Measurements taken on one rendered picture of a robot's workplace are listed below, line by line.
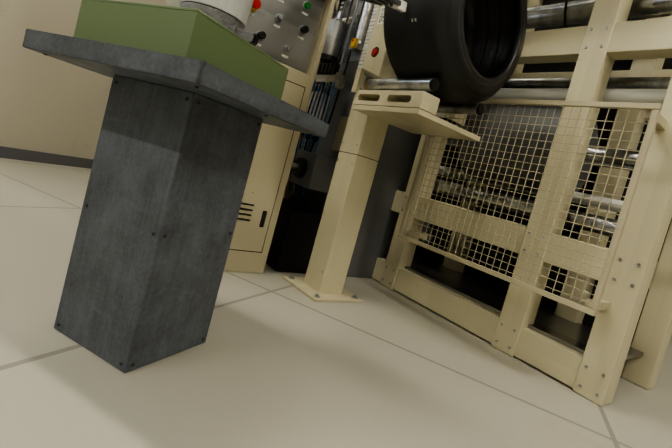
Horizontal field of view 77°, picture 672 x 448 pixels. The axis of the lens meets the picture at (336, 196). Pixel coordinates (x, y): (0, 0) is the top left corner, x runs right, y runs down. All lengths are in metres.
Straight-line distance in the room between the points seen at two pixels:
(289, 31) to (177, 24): 1.04
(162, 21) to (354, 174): 1.07
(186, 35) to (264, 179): 1.02
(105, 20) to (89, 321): 0.66
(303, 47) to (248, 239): 0.86
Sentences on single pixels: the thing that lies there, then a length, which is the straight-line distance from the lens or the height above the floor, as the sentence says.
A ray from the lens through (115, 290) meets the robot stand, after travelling 1.05.
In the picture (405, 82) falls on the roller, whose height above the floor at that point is 0.90.
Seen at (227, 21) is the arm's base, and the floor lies 0.79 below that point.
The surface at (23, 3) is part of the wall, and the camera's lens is 3.77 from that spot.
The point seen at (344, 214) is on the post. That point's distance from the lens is 1.78.
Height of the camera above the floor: 0.53
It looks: 3 degrees down
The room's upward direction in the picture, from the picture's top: 15 degrees clockwise
